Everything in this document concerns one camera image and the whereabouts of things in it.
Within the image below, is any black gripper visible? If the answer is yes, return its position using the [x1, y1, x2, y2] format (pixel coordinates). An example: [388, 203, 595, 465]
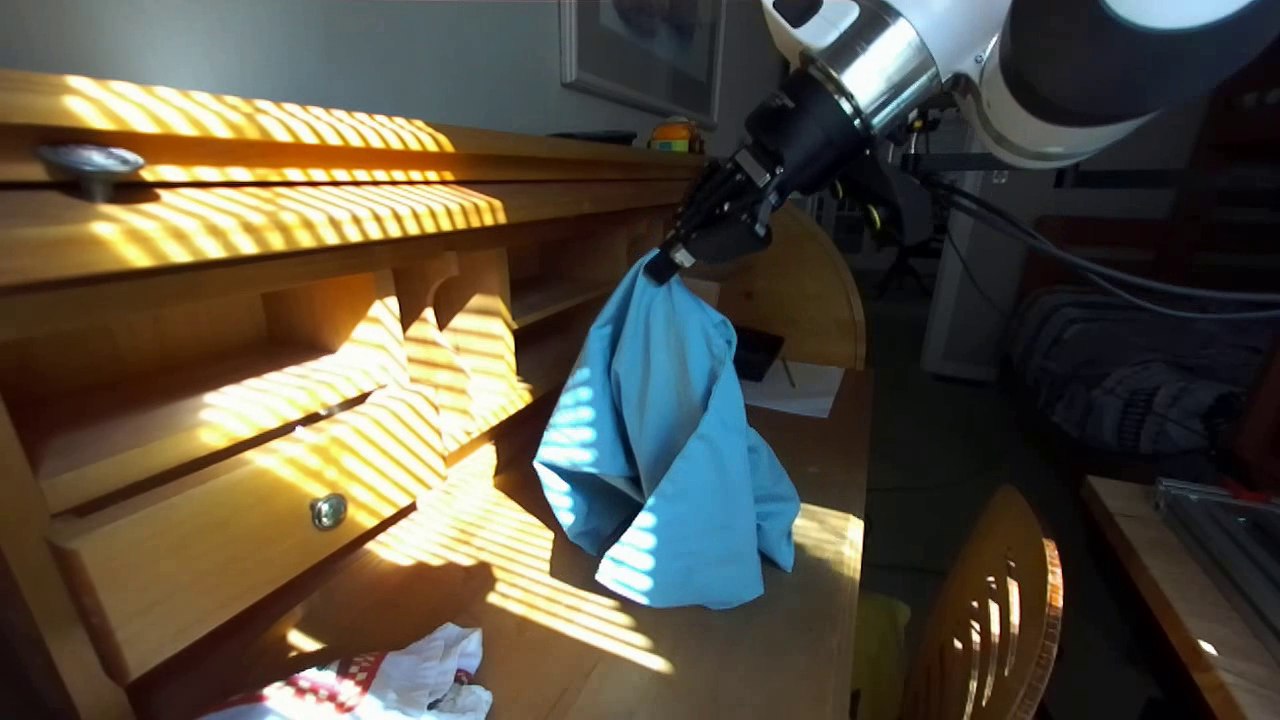
[645, 63, 874, 285]

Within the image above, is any blue cloth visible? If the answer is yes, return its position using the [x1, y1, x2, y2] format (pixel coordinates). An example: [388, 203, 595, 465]
[534, 254, 802, 607]

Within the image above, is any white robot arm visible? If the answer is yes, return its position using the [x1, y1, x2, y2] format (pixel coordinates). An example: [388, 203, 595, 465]
[645, 0, 1280, 285]

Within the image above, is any red white cloth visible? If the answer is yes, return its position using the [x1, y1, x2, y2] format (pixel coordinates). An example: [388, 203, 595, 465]
[202, 624, 494, 720]

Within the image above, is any white paper on desk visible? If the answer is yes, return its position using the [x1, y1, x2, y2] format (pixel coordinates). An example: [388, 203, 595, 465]
[745, 358, 846, 420]

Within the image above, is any wooden roll-top desk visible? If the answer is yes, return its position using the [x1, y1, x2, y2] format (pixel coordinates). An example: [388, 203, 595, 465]
[0, 71, 867, 720]

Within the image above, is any laptop on side table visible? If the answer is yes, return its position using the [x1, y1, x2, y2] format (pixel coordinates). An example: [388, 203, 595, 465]
[1158, 479, 1280, 645]

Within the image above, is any metal drawer knob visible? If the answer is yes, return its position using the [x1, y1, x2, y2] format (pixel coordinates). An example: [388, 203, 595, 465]
[308, 491, 350, 530]

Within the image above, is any wooden side table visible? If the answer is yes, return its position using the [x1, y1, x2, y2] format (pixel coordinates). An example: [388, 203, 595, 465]
[1083, 475, 1280, 720]

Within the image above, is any framed wall picture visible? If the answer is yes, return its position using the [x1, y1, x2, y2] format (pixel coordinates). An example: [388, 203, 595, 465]
[559, 0, 726, 122]

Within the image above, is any black cable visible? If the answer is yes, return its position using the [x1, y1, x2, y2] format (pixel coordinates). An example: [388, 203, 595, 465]
[932, 171, 1280, 322]

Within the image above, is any metal desk top handle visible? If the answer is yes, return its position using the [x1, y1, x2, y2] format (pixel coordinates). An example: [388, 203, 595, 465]
[37, 142, 143, 200]

